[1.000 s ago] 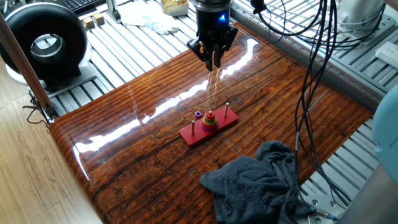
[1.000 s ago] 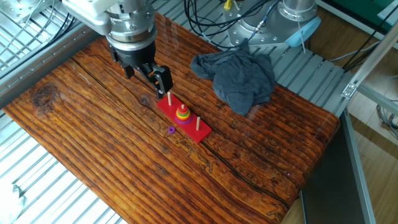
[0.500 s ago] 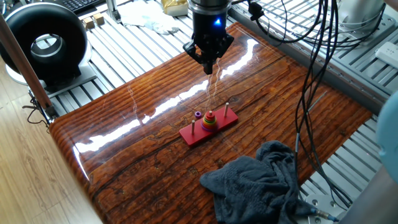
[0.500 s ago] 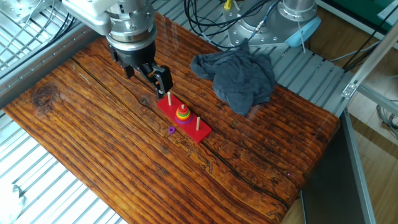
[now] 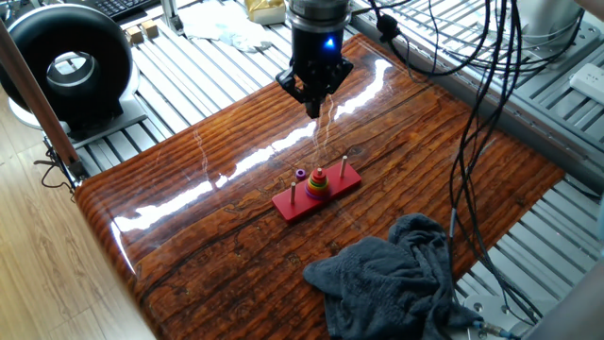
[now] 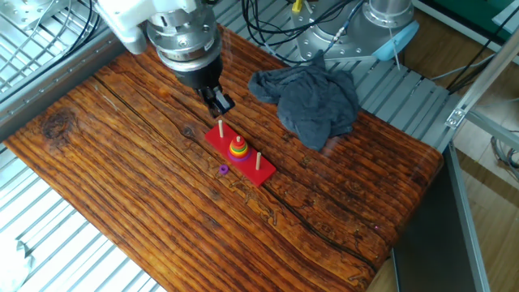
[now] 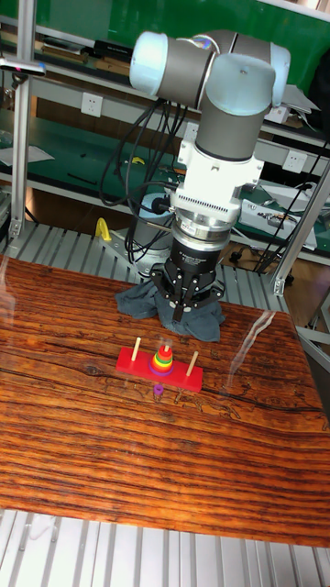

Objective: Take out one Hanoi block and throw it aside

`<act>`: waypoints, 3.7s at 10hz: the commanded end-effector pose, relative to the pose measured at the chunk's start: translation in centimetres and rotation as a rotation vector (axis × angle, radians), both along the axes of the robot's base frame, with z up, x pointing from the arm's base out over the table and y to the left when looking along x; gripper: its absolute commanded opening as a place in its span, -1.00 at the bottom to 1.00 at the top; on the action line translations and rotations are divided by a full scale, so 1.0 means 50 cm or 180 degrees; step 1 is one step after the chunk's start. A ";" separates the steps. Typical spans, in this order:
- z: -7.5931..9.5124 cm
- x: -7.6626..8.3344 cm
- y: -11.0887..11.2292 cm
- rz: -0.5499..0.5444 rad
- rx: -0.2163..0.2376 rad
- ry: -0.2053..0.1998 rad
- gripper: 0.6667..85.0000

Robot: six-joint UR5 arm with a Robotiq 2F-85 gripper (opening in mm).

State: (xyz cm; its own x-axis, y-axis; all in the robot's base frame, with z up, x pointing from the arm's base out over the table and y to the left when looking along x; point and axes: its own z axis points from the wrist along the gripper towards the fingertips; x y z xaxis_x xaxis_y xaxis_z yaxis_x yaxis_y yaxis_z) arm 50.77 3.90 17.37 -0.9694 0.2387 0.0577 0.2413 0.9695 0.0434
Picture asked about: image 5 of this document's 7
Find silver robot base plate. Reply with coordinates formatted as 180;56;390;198
460;293;544;340

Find white power strip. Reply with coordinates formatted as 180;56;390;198
569;62;604;106

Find silver aluminium post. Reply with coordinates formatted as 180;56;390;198
159;0;185;37

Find gold yellow box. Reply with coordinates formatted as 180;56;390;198
243;0;288;26

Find brown pole with clamp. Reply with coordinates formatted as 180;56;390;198
0;18;89;183

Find blue cable with metal plug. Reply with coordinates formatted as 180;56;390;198
471;319;520;340

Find red Hanoi base with pegs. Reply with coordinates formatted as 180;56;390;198
271;155;363;225

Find grey round mount pedestal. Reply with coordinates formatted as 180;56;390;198
513;0;586;46

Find black cable with ferrite lump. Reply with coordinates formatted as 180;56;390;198
366;0;496;79

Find white crumpled cloth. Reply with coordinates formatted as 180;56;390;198
178;0;275;53

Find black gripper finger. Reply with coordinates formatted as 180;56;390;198
313;57;355;119
276;68;317;119

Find thin black floor cable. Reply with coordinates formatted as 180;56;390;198
33;145;76;202

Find wood-grain table mat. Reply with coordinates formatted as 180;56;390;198
74;32;566;340

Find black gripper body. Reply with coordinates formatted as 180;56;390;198
290;22;349;89

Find dark grey cloth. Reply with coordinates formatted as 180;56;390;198
302;212;485;340

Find black keyboard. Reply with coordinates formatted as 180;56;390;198
65;0;161;23

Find black cable bundle grey sleeve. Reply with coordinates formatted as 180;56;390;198
445;0;589;327

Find black ring-shaped fan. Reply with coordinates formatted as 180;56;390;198
0;3;149;150

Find grey aluminium table beam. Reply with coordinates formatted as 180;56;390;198
351;11;604;195

